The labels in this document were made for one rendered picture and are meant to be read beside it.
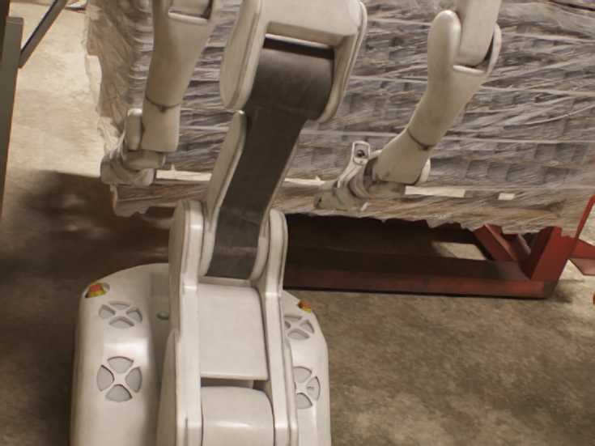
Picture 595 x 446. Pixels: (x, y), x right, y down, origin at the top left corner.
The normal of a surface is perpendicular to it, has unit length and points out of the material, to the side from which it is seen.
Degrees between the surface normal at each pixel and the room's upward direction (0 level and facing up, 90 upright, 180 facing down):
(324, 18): 81
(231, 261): 87
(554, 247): 90
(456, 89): 102
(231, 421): 28
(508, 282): 90
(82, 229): 0
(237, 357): 23
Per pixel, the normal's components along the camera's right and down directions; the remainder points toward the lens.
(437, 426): 0.26, -0.85
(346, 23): 0.28, 0.37
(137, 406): 0.34, -0.36
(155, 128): 0.13, 0.78
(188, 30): 0.22, 0.62
